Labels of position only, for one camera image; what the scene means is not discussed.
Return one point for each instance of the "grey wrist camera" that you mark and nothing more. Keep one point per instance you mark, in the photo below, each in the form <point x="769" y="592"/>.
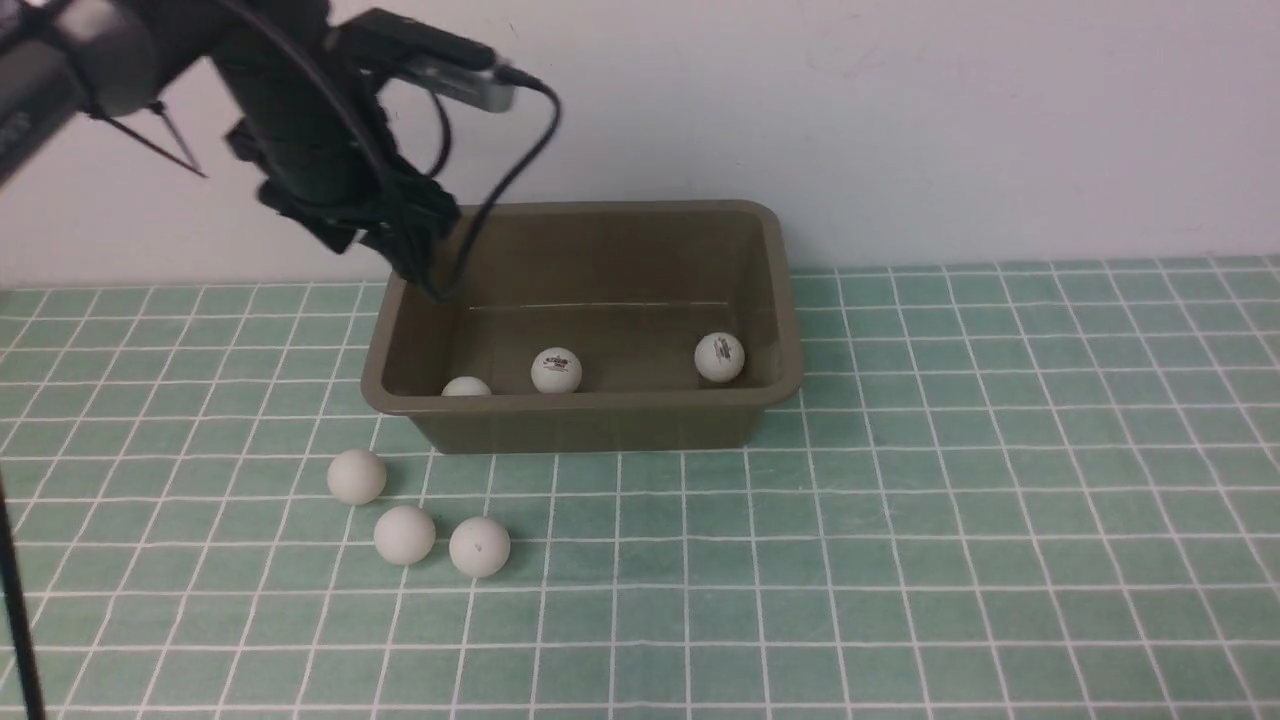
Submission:
<point x="430" y="60"/>

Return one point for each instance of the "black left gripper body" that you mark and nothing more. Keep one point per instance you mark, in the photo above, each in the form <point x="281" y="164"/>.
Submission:
<point x="403" y="229"/>

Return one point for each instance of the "white ping-pong ball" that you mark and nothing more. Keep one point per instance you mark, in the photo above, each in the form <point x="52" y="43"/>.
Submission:
<point x="404" y="535"/>
<point x="466" y="386"/>
<point x="719" y="357"/>
<point x="356" y="477"/>
<point x="479" y="547"/>
<point x="556" y="371"/>

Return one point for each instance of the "green checkered tablecloth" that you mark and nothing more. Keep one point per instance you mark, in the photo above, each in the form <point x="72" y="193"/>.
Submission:
<point x="1013" y="491"/>

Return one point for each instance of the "brown plastic bin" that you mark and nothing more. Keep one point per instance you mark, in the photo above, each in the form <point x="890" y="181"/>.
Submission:
<point x="630" y="287"/>

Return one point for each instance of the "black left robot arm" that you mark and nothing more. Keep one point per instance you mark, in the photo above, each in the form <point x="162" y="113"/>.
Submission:
<point x="307" y="90"/>

